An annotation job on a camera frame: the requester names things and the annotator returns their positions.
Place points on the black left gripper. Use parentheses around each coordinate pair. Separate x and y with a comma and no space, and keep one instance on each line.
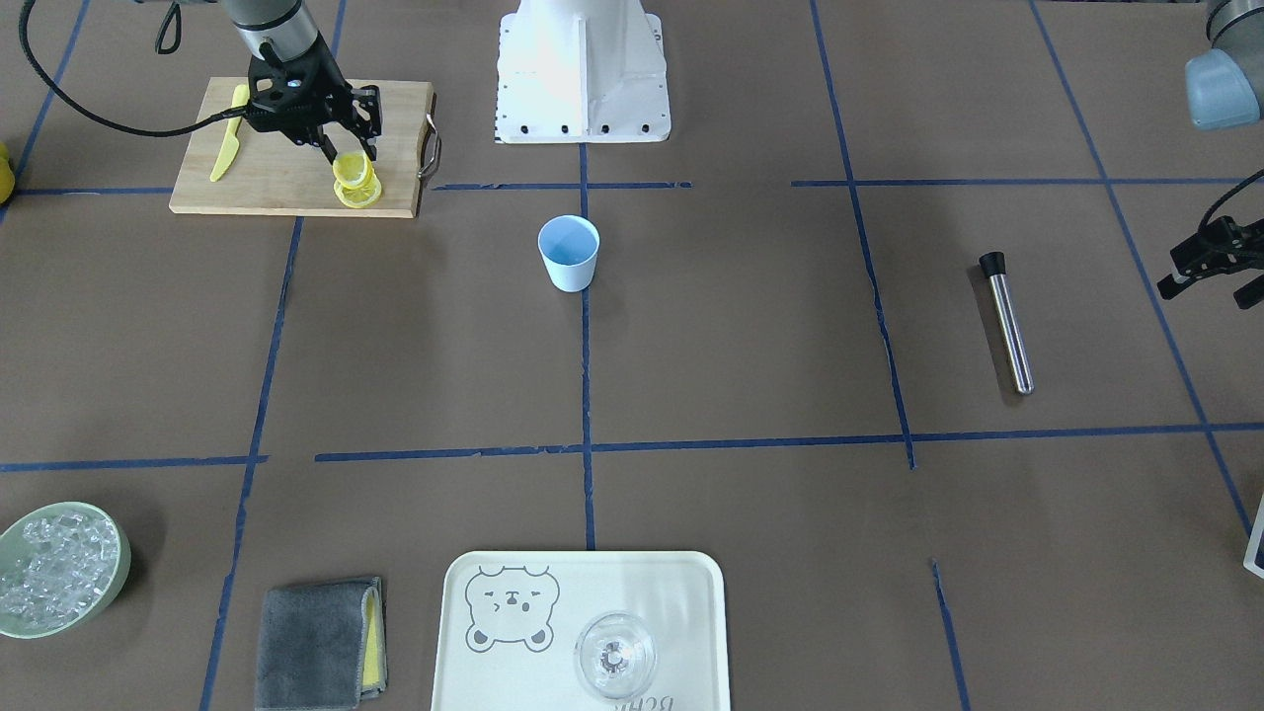
(1211,251)

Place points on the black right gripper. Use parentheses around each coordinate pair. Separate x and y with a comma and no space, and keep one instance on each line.
(362,111)

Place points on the yellow lemon slice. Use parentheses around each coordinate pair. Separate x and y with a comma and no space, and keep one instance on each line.
(353,169)

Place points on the steel muddler black tip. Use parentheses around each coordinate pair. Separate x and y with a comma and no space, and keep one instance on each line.
(994,269)

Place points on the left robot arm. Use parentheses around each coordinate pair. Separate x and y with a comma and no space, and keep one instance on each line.
(1224,88)

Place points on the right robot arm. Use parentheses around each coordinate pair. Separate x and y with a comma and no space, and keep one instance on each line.
(276,31)

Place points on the lemon slice on board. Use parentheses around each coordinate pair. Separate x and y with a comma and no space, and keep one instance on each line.
(363,196)

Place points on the light blue cup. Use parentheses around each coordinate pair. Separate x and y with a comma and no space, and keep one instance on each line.
(568,246)

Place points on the whole yellow lemon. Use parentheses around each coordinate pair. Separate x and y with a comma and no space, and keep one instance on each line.
(8,180)

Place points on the wooden cutting board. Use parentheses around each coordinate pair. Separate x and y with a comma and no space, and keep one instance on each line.
(271,176)

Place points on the yellow plastic knife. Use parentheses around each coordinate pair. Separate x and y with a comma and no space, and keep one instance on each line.
(230,143)

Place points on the grey folded cloth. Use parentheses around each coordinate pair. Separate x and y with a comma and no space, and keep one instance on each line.
(322,646)

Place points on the green bowl of ice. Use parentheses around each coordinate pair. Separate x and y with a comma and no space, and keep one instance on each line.
(62,565)

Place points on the white bear tray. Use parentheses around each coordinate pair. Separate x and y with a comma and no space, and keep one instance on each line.
(509,622)

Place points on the clear wine glass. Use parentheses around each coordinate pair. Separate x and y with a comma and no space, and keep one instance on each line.
(616,657)

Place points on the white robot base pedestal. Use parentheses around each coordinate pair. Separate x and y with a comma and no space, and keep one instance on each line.
(582,72)

